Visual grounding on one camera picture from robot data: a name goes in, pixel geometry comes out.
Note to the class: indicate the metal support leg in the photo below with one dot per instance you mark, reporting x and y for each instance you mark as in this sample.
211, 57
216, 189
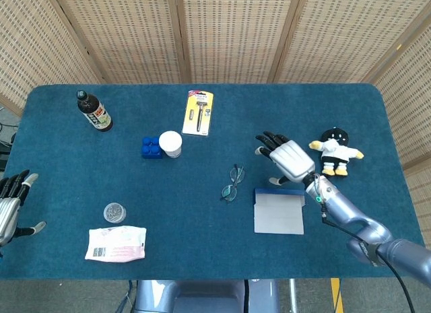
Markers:
292, 293

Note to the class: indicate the blue felt table cover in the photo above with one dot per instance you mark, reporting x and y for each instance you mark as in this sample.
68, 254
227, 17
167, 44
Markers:
202, 225

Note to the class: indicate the blue folding glasses case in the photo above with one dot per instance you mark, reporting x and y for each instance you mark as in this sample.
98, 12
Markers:
279, 215

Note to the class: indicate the black and white plush doll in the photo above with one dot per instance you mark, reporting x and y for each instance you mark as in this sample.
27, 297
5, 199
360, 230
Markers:
336, 151

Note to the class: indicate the blue toy building brick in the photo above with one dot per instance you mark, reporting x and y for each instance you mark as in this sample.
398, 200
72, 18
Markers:
151, 149

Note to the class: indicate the bamboo folding screen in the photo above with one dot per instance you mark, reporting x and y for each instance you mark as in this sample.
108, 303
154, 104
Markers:
235, 33

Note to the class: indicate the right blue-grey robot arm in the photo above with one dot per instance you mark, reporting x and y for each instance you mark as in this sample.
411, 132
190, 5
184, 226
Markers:
340, 205

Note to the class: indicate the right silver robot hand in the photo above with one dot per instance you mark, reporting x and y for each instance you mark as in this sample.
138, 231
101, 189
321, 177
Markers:
291, 158

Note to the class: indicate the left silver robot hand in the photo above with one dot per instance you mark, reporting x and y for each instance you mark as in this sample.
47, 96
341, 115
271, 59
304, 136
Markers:
8, 212

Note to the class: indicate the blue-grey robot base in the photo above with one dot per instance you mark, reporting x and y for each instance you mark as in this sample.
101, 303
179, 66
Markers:
202, 293

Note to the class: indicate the razor in yellow blister pack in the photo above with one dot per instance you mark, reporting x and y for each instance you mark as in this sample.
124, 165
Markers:
187, 124

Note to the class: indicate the white plastic cup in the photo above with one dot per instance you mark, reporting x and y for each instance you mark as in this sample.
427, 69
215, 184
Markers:
170, 141

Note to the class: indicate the dark sauce bottle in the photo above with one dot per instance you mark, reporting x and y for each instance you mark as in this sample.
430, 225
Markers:
96, 114

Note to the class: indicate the round metal tin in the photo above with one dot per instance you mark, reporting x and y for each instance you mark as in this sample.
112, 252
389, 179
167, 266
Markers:
114, 212

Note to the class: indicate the wire-frame eyeglasses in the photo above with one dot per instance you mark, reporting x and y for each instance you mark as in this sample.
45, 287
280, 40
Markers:
230, 192

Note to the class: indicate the white pink wet wipes pack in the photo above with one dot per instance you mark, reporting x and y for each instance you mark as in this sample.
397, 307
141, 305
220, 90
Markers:
114, 244

